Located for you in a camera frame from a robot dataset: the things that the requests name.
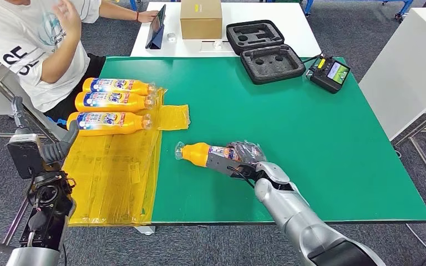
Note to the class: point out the person's left hand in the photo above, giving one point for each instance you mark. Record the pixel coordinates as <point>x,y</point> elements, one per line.
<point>148,16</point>

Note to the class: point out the person's right hand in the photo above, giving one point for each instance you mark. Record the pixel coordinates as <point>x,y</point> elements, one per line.
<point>69,18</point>

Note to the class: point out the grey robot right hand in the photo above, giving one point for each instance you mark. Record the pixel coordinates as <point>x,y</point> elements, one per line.
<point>248,152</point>

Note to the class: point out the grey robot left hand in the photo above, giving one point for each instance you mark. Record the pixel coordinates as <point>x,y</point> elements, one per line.
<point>57,148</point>

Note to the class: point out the orange detergent bottle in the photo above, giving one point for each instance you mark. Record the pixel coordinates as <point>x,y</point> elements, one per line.
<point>124,86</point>
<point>198,154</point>
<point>124,102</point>
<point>124,125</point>

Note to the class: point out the person's left forearm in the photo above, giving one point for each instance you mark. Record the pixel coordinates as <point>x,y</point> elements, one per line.
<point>119,11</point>

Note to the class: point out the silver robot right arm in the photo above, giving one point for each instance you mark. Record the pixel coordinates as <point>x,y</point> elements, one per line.
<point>301,220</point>

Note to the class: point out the person's right forearm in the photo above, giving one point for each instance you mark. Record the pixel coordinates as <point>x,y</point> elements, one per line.
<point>57,60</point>

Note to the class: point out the dark tablet with stand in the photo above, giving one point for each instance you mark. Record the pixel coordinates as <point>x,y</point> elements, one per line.
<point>156,27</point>

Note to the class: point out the white earbuds case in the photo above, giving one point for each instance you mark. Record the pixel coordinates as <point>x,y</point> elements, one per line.
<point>171,37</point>

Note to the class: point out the brown cardboard box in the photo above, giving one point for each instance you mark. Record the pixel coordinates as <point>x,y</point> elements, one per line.
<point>201,20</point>

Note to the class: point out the person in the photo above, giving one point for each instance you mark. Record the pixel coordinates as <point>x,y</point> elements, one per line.
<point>18,47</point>

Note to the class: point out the yellow taped plastic sheet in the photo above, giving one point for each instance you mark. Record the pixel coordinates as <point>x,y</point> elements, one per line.
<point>113,176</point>

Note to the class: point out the clear plastic piece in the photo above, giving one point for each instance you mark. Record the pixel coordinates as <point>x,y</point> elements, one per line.
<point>209,46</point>

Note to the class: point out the green table mat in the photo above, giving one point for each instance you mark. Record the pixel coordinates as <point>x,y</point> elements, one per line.
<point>327,154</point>

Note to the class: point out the black foam-lined case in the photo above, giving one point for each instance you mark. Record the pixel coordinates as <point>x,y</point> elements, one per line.
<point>270,63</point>

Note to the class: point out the black remote controller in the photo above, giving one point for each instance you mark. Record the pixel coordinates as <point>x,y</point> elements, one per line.
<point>325,77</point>

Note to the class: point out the white table foot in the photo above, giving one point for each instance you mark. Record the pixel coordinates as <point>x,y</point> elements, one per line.
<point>145,230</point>

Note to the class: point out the white table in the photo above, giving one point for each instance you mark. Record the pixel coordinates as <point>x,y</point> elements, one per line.
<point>294,25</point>

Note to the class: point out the white cabinet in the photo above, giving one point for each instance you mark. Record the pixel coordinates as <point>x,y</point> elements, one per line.
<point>407,73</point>

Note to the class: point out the blue wheeled cart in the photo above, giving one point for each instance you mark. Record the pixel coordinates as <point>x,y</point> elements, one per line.
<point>404,7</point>

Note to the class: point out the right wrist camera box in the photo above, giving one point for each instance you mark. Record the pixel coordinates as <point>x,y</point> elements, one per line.
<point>224,165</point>

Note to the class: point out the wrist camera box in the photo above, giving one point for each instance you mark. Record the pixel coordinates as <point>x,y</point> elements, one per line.
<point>224,165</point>
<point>25,156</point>

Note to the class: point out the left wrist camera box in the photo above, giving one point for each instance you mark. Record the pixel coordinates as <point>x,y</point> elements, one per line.
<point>25,156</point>

